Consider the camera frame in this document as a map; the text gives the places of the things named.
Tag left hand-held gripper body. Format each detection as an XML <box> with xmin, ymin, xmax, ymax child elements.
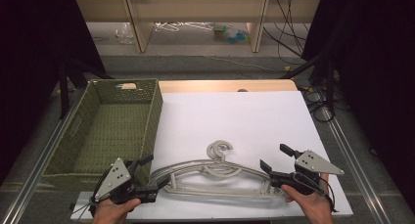
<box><xmin>93</xmin><ymin>157</ymin><xmax>158</xmax><ymax>205</ymax></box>

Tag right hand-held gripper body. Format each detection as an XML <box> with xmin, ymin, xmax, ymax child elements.
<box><xmin>269</xmin><ymin>150</ymin><xmax>346</xmax><ymax>197</ymax></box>

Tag green woven basket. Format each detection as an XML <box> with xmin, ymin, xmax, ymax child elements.
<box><xmin>41</xmin><ymin>78</ymin><xmax>164</xmax><ymax>193</ymax></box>

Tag person's left hand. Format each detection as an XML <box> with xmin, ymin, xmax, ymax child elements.
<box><xmin>92</xmin><ymin>198</ymin><xmax>142</xmax><ymax>224</ymax></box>

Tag person's right hand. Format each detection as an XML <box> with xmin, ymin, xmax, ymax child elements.
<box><xmin>281</xmin><ymin>172</ymin><xmax>335</xmax><ymax>224</ymax></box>

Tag white foam board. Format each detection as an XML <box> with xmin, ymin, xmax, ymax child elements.
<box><xmin>69</xmin><ymin>90</ymin><xmax>354</xmax><ymax>222</ymax></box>

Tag black curtain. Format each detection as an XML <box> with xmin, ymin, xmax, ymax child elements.
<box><xmin>301</xmin><ymin>0</ymin><xmax>415</xmax><ymax>215</ymax></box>
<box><xmin>0</xmin><ymin>0</ymin><xmax>107</xmax><ymax>186</ymax></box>

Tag colourful plastic toys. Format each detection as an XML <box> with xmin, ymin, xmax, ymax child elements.
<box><xmin>211</xmin><ymin>22</ymin><xmax>252</xmax><ymax>45</ymax></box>

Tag clear plastic bag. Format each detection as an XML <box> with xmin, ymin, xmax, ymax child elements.
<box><xmin>114</xmin><ymin>22</ymin><xmax>135</xmax><ymax>45</ymax></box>

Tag wooden shelf unit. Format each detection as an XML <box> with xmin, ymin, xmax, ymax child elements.
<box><xmin>74</xmin><ymin>0</ymin><xmax>322</xmax><ymax>54</ymax></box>

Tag right hand-held gripper cable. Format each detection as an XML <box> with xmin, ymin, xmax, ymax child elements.
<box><xmin>321</xmin><ymin>180</ymin><xmax>340</xmax><ymax>214</ymax></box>

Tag black cable bundle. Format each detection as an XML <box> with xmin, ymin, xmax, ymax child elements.
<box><xmin>302</xmin><ymin>86</ymin><xmax>336</xmax><ymax>123</ymax></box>

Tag thin pale floor cable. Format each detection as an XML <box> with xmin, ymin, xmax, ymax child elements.
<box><xmin>205</xmin><ymin>55</ymin><xmax>292</xmax><ymax>72</ymax></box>

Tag black hanging cables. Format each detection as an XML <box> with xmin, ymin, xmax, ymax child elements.
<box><xmin>261</xmin><ymin>0</ymin><xmax>311</xmax><ymax>60</ymax></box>

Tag white wire hangers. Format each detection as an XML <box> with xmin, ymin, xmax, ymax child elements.
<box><xmin>153</xmin><ymin>21</ymin><xmax>213</xmax><ymax>33</ymax></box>

